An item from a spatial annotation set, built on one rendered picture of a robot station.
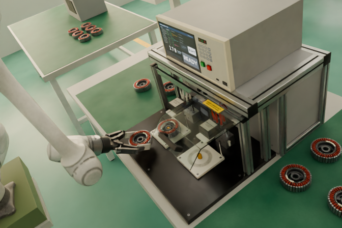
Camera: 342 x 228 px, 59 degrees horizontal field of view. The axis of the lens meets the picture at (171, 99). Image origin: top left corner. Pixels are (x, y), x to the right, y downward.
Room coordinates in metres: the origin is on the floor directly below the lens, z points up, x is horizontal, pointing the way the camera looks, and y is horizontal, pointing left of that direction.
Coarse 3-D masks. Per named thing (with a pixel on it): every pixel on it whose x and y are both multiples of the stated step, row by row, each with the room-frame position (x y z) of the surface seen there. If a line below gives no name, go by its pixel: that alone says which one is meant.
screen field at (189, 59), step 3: (183, 54) 1.12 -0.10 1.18; (186, 54) 1.10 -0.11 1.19; (183, 57) 1.12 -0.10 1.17; (186, 57) 1.10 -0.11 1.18; (189, 57) 1.08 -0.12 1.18; (192, 57) 1.06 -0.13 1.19; (186, 60) 1.11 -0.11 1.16; (189, 60) 1.08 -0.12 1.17; (192, 60) 1.06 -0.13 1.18; (195, 60) 1.04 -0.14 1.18; (189, 63) 1.09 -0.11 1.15; (192, 63) 1.07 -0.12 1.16; (195, 63) 1.05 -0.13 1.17; (195, 66) 1.05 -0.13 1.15; (198, 69) 1.04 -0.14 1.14
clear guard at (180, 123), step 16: (208, 96) 0.95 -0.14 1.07; (176, 112) 0.91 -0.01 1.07; (192, 112) 0.88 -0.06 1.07; (208, 112) 0.85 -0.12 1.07; (224, 112) 0.83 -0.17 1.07; (160, 128) 0.87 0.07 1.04; (176, 128) 0.82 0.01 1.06; (192, 128) 0.79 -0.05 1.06; (208, 128) 0.77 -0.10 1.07; (224, 128) 0.75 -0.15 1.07; (176, 144) 0.77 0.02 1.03; (192, 144) 0.72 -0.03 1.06; (208, 144) 0.70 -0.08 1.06; (192, 160) 0.68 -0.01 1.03
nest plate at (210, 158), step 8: (200, 152) 0.94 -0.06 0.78; (208, 152) 0.93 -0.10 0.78; (216, 152) 0.92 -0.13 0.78; (200, 160) 0.90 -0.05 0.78; (208, 160) 0.89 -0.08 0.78; (216, 160) 0.87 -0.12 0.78; (192, 168) 0.87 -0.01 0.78; (200, 168) 0.85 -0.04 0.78; (208, 168) 0.84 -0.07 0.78; (200, 176) 0.82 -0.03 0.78
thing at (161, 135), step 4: (160, 132) 0.82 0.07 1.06; (160, 136) 0.81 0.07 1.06; (164, 136) 0.80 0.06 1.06; (164, 140) 0.78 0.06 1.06; (168, 140) 0.77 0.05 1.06; (168, 144) 0.76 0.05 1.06; (172, 144) 0.75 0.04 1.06; (172, 148) 0.74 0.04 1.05; (176, 148) 0.73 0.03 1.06; (180, 148) 0.73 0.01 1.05
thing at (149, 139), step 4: (136, 132) 1.12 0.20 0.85; (140, 132) 1.11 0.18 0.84; (144, 132) 1.10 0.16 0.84; (148, 132) 1.09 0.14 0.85; (132, 136) 1.10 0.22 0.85; (136, 136) 1.10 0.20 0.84; (140, 136) 1.10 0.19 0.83; (144, 136) 1.10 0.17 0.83; (148, 136) 1.07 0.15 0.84; (128, 140) 1.08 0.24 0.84; (132, 140) 1.07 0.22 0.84; (144, 140) 1.07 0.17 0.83; (148, 140) 1.04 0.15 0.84; (152, 140) 1.06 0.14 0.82; (132, 144) 1.05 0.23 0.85; (136, 144) 1.04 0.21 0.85; (140, 144) 1.03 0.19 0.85
